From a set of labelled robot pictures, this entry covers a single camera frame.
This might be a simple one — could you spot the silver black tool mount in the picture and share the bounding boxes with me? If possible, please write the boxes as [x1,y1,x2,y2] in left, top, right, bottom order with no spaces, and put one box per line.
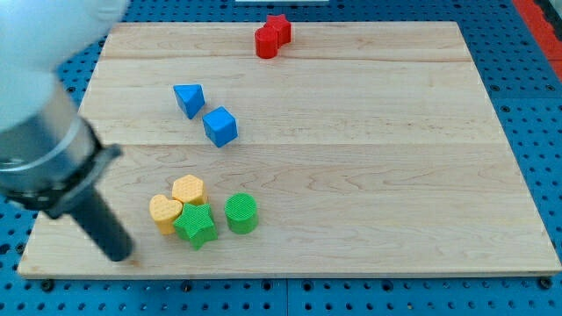
[1,83,121,219]

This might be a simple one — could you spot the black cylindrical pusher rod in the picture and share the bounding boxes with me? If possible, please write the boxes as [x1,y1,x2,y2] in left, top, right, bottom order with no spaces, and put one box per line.
[69,189,133,262]

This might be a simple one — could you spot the green star block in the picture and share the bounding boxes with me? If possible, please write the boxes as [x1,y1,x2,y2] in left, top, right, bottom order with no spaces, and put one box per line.
[173,204,219,250]

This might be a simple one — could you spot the green cylinder block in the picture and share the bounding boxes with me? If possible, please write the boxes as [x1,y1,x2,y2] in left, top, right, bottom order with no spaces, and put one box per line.
[224,192,259,234]

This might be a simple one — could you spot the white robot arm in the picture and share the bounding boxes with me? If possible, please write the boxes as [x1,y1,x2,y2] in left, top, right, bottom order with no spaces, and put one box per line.
[1,0,133,262]

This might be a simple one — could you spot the red star block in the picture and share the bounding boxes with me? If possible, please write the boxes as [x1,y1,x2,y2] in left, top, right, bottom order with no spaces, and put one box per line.
[264,14,292,47]

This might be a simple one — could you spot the yellow heart block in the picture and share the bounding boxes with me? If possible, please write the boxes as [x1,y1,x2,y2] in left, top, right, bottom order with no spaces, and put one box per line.
[149,194,183,235]

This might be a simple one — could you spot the yellow hexagon block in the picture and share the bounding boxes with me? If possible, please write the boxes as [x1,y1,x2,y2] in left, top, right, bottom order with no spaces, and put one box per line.
[172,175,208,205]

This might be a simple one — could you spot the blue triangle block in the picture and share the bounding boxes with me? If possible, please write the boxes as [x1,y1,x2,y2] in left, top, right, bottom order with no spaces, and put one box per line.
[173,84,205,119]

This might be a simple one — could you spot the blue cube block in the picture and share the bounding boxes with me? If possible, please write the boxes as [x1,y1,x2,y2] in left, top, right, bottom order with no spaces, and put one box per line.
[202,106,238,147]

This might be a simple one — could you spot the wooden board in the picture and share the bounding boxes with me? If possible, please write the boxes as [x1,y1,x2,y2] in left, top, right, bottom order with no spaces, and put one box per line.
[18,22,561,279]

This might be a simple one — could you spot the red cylinder block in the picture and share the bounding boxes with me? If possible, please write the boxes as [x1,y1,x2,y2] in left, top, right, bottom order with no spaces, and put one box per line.
[254,26,278,59]

